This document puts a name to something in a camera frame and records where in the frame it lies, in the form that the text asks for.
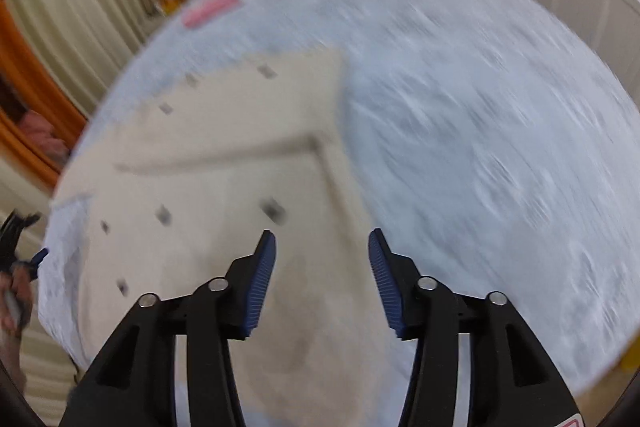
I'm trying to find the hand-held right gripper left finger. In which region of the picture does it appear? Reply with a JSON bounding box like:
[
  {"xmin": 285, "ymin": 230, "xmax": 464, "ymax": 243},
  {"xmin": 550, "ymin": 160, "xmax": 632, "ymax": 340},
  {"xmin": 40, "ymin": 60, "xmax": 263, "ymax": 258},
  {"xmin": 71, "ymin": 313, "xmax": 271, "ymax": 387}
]
[{"xmin": 59, "ymin": 229, "xmax": 277, "ymax": 427}]

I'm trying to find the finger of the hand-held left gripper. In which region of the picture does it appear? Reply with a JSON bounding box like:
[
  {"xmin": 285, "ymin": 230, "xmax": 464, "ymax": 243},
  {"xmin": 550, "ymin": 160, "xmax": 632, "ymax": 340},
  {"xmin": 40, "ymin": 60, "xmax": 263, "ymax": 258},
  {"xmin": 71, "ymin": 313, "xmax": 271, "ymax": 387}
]
[{"xmin": 0, "ymin": 211, "xmax": 50, "ymax": 280}]

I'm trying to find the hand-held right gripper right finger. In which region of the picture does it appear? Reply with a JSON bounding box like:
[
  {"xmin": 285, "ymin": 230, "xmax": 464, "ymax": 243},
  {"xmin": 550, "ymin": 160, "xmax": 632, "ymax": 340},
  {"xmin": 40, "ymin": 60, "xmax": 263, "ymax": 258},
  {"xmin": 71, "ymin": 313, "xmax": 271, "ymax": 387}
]
[{"xmin": 368, "ymin": 229, "xmax": 584, "ymax": 427}]

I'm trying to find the cream knit cardigan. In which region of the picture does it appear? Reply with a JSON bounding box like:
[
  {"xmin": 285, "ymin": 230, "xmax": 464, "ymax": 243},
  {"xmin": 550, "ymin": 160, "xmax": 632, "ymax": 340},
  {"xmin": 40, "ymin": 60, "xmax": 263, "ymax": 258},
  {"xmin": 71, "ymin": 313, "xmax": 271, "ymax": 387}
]
[{"xmin": 50, "ymin": 47, "xmax": 416, "ymax": 427}]

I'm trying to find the person's left hand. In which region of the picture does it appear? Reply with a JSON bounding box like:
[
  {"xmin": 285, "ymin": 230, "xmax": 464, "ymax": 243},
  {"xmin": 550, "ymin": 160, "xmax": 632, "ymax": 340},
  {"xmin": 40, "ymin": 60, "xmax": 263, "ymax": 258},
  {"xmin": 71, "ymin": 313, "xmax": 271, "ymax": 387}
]
[{"xmin": 0, "ymin": 264, "xmax": 34, "ymax": 344}]

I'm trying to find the pink cloth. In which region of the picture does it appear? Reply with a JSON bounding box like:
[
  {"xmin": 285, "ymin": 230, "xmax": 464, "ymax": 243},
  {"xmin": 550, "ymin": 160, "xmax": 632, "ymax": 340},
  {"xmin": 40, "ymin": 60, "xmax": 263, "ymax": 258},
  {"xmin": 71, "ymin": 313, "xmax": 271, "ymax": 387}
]
[{"xmin": 19, "ymin": 108, "xmax": 69, "ymax": 158}]

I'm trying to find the orange curtain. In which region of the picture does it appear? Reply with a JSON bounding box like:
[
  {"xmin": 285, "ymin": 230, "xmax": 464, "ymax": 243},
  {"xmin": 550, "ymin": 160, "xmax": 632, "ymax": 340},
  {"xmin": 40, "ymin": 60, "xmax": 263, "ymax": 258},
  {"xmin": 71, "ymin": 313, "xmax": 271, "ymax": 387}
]
[{"xmin": 0, "ymin": 0, "xmax": 90, "ymax": 188}]

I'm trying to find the light blue patterned bed blanket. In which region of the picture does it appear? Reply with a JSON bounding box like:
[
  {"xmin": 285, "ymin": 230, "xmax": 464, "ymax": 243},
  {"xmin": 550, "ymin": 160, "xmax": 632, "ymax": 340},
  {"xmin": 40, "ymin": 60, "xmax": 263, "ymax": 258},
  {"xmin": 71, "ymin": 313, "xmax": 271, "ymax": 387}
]
[{"xmin": 37, "ymin": 0, "xmax": 638, "ymax": 427}]

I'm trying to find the pink item on bed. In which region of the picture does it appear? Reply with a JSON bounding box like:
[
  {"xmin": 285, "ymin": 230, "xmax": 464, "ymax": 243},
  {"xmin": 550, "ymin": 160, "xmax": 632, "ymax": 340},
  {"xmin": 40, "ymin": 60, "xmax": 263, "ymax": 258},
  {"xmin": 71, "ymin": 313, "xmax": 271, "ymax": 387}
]
[{"xmin": 181, "ymin": 0, "xmax": 242, "ymax": 30}]

